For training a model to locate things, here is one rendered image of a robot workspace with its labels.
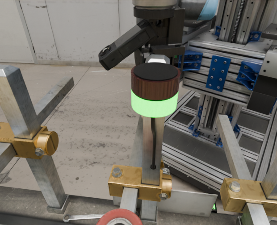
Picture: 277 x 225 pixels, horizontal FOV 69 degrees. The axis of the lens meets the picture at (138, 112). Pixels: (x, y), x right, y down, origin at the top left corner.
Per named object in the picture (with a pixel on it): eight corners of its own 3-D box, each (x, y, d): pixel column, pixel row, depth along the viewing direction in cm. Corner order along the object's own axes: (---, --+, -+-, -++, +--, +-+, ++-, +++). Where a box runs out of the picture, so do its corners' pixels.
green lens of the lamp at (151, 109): (135, 91, 30) (134, 78, 28) (175, 94, 29) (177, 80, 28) (128, 115, 25) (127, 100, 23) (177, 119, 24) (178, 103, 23)
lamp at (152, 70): (136, 166, 39) (136, 60, 27) (165, 168, 39) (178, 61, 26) (132, 192, 35) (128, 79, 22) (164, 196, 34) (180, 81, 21)
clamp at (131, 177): (114, 177, 49) (112, 164, 46) (169, 183, 48) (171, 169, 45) (108, 198, 45) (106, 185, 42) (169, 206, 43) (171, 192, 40)
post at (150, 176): (142, 218, 57) (146, 52, 29) (154, 219, 57) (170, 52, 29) (140, 231, 54) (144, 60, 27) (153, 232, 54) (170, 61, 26)
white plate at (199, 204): (114, 202, 57) (111, 181, 51) (208, 214, 54) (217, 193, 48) (113, 205, 56) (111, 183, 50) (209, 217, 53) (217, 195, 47)
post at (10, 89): (61, 211, 62) (-2, 62, 34) (72, 213, 61) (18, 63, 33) (56, 223, 59) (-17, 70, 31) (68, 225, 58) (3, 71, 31)
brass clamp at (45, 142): (7, 136, 47) (-2, 119, 44) (62, 142, 45) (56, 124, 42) (-13, 156, 42) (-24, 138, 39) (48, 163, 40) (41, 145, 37)
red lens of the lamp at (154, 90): (134, 76, 28) (134, 60, 27) (178, 78, 28) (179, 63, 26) (127, 97, 23) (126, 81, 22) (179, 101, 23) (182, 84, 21)
